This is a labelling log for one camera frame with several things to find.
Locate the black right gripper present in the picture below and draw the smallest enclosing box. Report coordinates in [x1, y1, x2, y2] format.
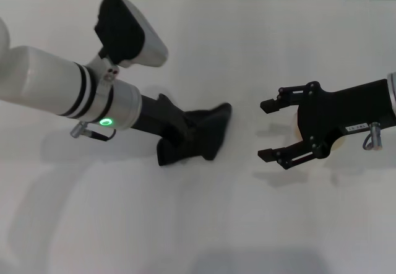
[257, 79, 394, 170]

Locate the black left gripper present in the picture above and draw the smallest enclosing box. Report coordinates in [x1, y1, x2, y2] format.
[129, 93, 199, 147]

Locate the dark cloth rag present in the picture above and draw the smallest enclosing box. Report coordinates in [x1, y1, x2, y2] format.
[156, 102, 233, 167]

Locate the white plastic cup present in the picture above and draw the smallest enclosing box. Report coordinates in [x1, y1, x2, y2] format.
[292, 109, 348, 155]

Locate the right wrist cable connector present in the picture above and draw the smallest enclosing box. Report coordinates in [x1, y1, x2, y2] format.
[362, 121, 384, 150]

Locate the wrist cable connector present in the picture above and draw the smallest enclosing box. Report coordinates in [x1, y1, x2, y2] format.
[362, 121, 384, 150]
[69, 121, 118, 141]

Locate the left wrist cable connector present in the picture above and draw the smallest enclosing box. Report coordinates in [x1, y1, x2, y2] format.
[69, 121, 118, 141]

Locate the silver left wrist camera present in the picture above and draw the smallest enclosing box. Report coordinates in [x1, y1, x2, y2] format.
[94, 0, 170, 68]

